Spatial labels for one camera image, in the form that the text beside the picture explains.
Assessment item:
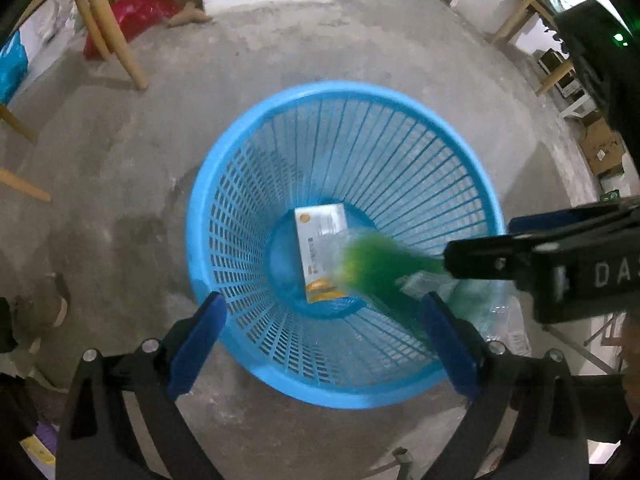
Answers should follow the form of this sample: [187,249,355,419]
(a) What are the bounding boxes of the blue plastic basket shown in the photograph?
[186,80,506,409]

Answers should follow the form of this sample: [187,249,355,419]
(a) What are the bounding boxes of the green plastic bottle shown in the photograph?
[332,227,506,341]

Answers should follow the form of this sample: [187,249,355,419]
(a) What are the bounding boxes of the wooden chair black seat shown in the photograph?
[0,0,149,203]

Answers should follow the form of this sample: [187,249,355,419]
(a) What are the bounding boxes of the yellow cardboard box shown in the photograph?
[294,203,357,304]

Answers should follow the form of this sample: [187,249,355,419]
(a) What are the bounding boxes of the purple cloth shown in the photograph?
[30,422,58,466]

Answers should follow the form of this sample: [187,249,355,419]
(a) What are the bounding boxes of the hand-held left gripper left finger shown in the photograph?
[57,291,228,480]

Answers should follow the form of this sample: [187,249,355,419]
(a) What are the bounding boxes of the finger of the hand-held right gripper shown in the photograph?
[442,232,538,281]
[507,197,640,237]

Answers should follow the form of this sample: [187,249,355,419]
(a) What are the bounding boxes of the red plastic bag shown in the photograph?
[82,0,181,59]

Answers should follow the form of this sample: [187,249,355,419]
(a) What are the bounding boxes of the blue plastic bag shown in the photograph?
[0,30,28,103]

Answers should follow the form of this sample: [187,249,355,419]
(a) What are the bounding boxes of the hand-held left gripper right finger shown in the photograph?
[420,291,591,480]

